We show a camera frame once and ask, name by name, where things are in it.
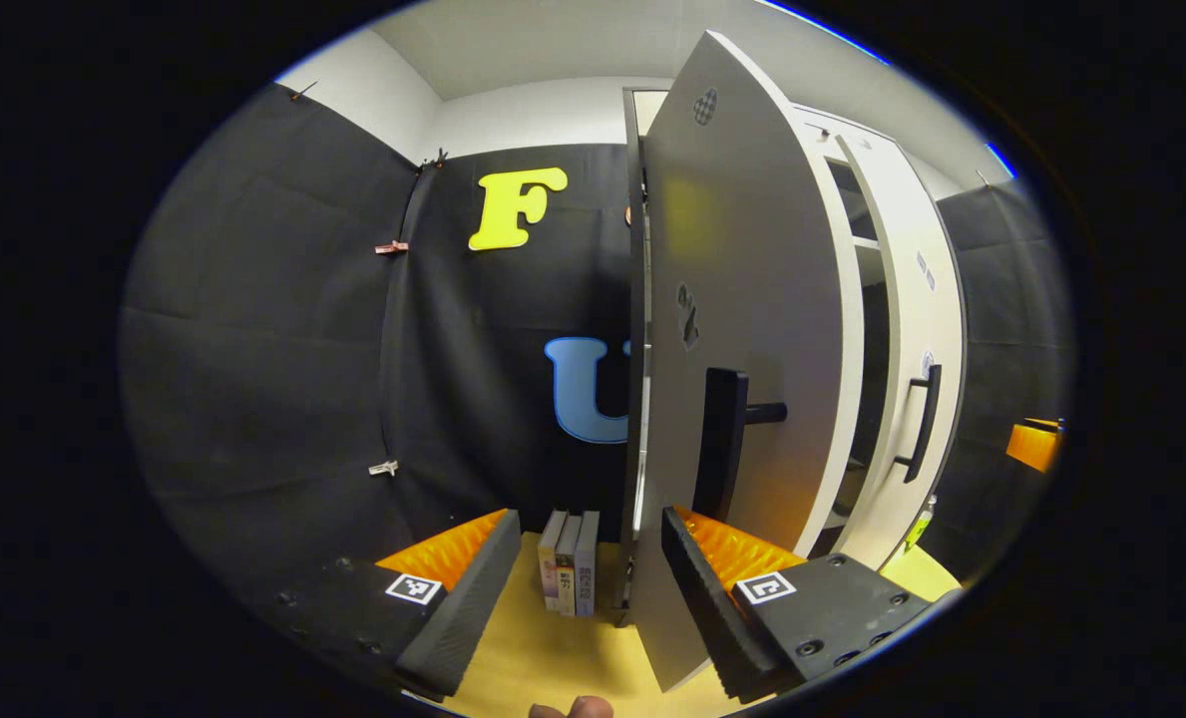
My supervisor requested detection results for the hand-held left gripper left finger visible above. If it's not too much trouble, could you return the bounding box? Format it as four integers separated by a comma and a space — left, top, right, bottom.
261, 509, 523, 697

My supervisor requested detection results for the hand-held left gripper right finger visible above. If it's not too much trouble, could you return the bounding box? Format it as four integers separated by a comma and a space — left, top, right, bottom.
661, 505, 932, 705

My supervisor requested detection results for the white shoe cabinet door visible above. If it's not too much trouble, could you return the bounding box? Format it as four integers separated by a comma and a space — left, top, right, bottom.
617, 30, 865, 692
802, 105, 970, 574

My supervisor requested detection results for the white shoe cabinet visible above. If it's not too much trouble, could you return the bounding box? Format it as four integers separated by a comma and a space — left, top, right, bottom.
617, 30, 971, 692

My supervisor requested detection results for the tan book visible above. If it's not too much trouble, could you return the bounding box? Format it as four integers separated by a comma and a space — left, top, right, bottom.
538, 509, 569, 612

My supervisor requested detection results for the grey brown book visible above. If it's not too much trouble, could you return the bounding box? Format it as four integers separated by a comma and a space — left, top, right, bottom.
556, 514, 584, 617

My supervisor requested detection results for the black backdrop cloth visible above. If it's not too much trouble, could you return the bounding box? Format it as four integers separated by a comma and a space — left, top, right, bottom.
935, 179, 1079, 584
119, 82, 645, 599

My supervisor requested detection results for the pale blue book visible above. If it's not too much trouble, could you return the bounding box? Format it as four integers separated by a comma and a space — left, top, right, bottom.
575, 511, 601, 619

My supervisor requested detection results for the green plastic bottle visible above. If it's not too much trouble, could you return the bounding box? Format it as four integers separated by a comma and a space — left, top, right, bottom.
905, 495, 939, 551

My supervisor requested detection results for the black cabinet door handle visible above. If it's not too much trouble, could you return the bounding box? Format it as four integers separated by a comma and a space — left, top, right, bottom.
690, 367, 788, 525
892, 364, 944, 485

